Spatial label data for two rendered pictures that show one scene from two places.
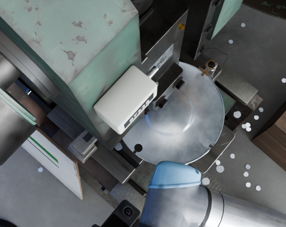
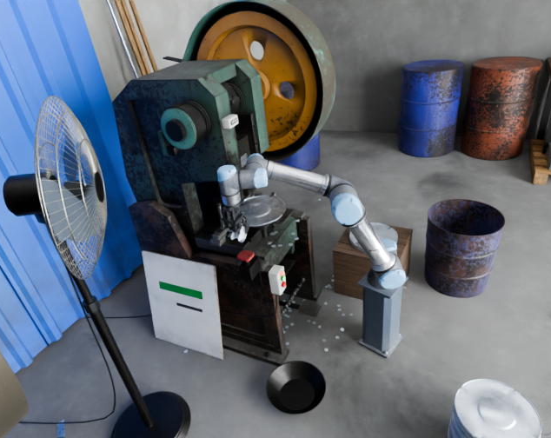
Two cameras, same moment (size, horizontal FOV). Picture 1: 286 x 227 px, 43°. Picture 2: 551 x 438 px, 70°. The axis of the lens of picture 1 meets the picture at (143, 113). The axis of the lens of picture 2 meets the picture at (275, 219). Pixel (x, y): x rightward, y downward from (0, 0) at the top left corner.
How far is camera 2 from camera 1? 1.52 m
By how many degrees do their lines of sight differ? 44
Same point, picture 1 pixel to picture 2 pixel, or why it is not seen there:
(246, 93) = (300, 214)
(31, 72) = (203, 111)
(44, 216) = (195, 379)
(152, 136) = (252, 218)
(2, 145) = (198, 123)
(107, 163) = (233, 243)
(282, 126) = (337, 249)
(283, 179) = not seen: hidden behind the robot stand
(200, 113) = (274, 207)
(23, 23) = (204, 84)
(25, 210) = (177, 380)
